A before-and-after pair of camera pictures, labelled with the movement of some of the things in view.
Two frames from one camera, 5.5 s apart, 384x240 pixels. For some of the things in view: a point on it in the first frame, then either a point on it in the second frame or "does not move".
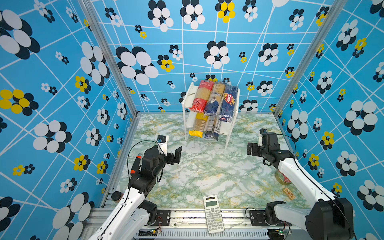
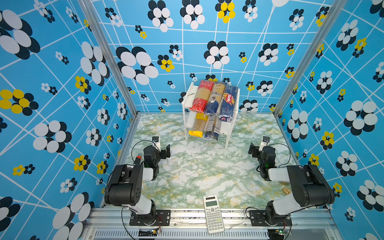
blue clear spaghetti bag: x=214 y=103 does not move
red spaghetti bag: x=202 y=95 does not move
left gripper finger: x=178 y=154 → x=165 y=153
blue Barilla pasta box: x=228 y=103 does not move
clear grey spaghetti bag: x=213 y=126 does not move
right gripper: x=255 y=147 → x=256 y=151
